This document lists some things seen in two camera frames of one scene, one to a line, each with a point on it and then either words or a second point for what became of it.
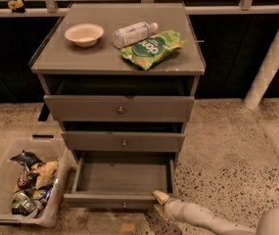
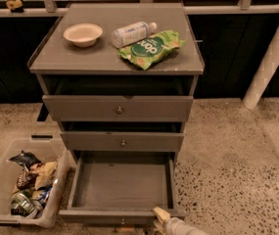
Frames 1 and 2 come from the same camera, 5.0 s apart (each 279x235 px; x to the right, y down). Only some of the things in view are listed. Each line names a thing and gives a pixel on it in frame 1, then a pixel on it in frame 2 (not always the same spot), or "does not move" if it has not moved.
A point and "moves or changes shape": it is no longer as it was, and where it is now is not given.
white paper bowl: [84, 34] does not move
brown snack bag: [27, 179] does not move
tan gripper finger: [162, 211] -> [160, 227]
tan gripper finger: [162, 198] -> [162, 214]
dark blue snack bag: [27, 159] does not move
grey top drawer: [119, 108] does not move
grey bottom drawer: [118, 179] moves or changes shape
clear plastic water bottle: [131, 32] does not move
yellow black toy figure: [17, 6] does not move
